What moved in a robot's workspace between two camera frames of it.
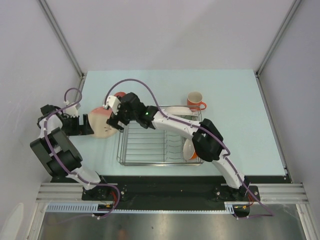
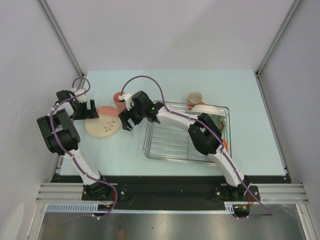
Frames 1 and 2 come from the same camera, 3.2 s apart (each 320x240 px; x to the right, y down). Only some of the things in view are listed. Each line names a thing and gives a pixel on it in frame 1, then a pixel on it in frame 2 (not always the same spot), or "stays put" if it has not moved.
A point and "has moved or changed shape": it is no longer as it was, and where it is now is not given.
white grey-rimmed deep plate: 177,110 -> 210,109
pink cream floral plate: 97,118 stays put
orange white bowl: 189,150 has moved or changed shape
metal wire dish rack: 145,147 has moved or changed shape
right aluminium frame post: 278,37 stays put
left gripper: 80,130 -> 88,114
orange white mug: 194,99 stays put
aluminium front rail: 275,193 stays put
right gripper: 115,123 -> 125,115
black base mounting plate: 172,191 stays put
